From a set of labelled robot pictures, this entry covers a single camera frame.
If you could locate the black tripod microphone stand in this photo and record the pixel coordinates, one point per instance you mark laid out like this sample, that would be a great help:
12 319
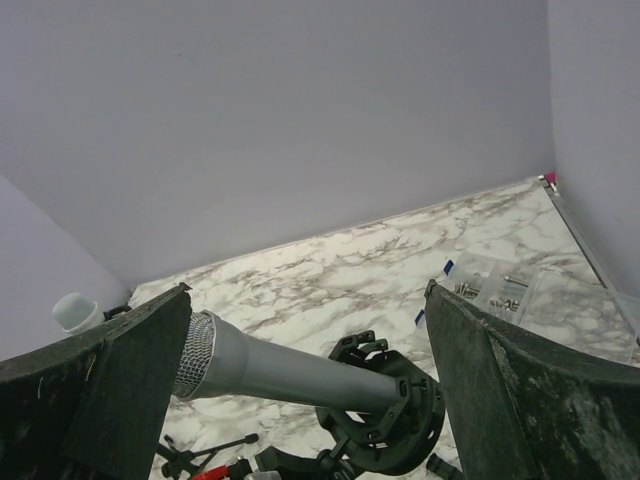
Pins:
192 462

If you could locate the red handled pliers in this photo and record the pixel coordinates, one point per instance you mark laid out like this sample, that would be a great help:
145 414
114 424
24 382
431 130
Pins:
235 471

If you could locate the silver grey handheld microphone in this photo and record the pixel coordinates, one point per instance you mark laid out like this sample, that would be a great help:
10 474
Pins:
219 359

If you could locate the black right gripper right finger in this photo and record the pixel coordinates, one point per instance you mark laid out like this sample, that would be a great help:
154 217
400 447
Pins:
521 406

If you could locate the black round-base shock-mount stand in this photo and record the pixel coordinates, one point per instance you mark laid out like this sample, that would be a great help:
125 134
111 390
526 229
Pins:
393 442

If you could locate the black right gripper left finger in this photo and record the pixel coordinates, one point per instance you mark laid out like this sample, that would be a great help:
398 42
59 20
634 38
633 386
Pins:
92 406

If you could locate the clear plastic screw box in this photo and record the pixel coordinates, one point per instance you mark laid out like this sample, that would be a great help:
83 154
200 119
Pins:
587 318

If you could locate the white foam-head microphone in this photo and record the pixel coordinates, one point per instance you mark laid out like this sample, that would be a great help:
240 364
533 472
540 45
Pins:
76 313

